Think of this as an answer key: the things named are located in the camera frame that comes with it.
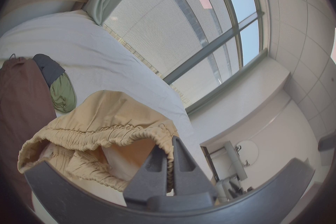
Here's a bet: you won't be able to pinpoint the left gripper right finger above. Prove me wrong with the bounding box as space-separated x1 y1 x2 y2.
171 136 218 200

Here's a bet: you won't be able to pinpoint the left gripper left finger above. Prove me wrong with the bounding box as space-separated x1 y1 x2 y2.
123 144 169 204

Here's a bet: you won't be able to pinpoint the tan shorts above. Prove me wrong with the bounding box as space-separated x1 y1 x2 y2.
17 90 180 193

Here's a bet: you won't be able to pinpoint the bed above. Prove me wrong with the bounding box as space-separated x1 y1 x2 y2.
0 0 218 209

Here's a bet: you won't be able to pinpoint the green garment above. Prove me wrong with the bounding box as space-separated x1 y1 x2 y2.
50 72 77 113

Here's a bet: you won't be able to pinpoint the window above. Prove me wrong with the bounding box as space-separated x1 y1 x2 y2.
101 0 269 116

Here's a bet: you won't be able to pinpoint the brown garment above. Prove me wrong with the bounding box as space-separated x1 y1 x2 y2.
0 56 57 211

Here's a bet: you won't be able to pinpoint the black garment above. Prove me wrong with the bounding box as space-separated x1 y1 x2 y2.
33 54 66 87

